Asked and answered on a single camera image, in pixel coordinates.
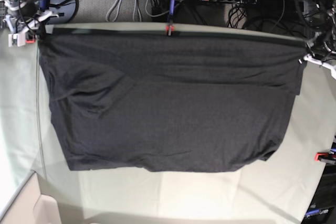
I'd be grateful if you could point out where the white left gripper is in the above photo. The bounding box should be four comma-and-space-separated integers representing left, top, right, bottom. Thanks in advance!
299, 42, 335, 80

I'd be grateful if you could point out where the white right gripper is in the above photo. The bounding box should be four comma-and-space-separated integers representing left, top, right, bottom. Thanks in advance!
4, 10, 57, 47

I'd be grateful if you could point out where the black t-shirt with colourful logo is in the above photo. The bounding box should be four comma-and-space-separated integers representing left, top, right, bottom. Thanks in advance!
38, 33, 306, 173

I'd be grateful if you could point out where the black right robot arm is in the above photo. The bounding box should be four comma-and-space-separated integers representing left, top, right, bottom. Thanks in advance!
1, 0, 61, 47

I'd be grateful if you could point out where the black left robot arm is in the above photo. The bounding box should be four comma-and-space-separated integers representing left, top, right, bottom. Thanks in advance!
295, 0, 335, 79

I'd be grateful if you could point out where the red black clamp left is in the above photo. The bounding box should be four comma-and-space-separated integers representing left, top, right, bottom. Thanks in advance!
25, 31, 37, 44

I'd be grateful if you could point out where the red black clamp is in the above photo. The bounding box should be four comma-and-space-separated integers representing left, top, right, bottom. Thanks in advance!
314, 152, 335, 165
166, 25, 174, 36
25, 31, 37, 44

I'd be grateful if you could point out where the black round base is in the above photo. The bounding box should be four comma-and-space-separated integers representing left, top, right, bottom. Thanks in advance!
48, 0, 79, 25

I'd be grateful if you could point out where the red black clamp right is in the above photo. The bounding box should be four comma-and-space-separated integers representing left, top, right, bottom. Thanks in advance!
314, 152, 335, 165

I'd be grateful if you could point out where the red black clamp middle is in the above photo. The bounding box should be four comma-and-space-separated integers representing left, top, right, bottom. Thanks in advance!
166, 25, 174, 36

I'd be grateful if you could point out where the white box corner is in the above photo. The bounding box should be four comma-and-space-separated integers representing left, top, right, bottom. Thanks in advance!
1, 171, 61, 224

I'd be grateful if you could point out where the white cable bundle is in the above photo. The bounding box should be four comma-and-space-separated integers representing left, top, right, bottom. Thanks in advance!
106, 0, 144, 23

